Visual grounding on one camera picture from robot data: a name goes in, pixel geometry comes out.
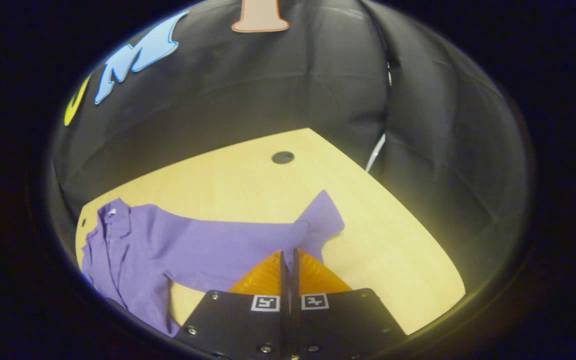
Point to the purple collared shirt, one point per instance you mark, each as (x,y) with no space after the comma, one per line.
(193,250)

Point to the black backdrop cloth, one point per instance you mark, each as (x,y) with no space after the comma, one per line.
(268,90)

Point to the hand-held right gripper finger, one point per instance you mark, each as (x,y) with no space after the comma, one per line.
(283,280)
(295,280)

